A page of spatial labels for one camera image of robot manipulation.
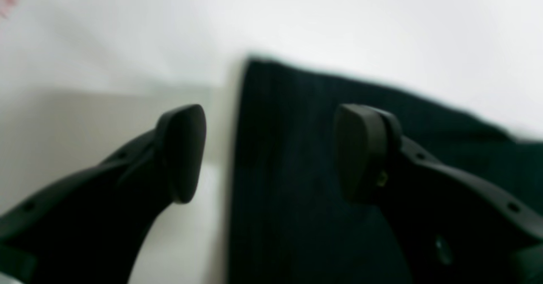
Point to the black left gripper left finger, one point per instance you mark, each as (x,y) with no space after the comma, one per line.
(88,227)

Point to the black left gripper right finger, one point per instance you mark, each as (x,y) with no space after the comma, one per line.
(452,226)

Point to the black graphic t-shirt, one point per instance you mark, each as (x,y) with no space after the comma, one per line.
(290,223)

